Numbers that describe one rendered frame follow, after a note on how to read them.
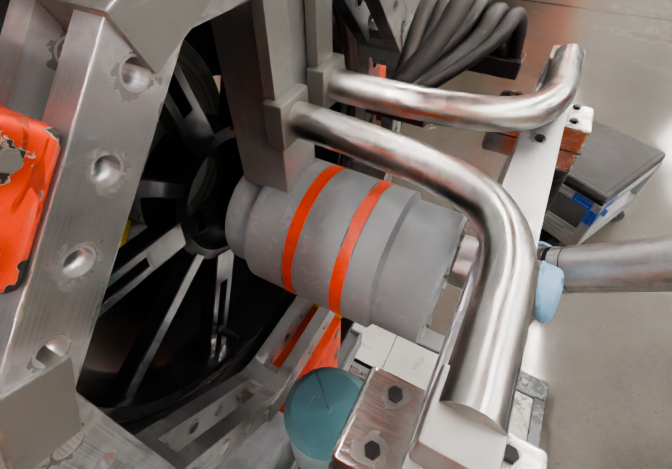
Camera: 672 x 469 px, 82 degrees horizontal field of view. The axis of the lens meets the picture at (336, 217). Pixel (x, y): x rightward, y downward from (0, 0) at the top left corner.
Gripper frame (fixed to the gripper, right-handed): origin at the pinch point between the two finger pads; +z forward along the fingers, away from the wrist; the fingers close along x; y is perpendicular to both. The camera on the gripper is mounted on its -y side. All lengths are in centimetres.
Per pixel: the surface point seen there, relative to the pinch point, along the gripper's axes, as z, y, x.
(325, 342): -6.8, -9.5, -19.1
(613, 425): -73, 59, -31
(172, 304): 4.2, -34.1, -12.9
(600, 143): -51, 92, 50
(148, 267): 4.3, -39.1, -8.2
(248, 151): -2.0, -38.8, 5.2
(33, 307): -6, -57, -4
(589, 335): -65, 77, -13
